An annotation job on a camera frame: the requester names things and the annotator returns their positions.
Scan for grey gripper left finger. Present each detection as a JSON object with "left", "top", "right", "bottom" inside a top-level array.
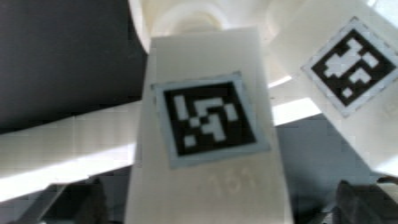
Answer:
[{"left": 16, "top": 179, "right": 108, "bottom": 224}]

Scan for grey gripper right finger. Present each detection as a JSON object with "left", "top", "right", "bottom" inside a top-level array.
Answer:
[{"left": 330, "top": 176, "right": 398, "bottom": 224}]

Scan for white stool leg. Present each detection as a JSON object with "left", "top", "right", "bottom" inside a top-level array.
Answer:
[
  {"left": 124, "top": 28, "right": 293, "bottom": 224},
  {"left": 271, "top": 0, "right": 398, "bottom": 178}
]

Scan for white round stool seat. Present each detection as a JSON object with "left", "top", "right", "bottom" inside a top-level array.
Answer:
[{"left": 126, "top": 0, "right": 334, "bottom": 84}]

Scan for white front barrier rail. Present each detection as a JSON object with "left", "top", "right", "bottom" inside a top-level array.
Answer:
[{"left": 0, "top": 96, "right": 325, "bottom": 203}]

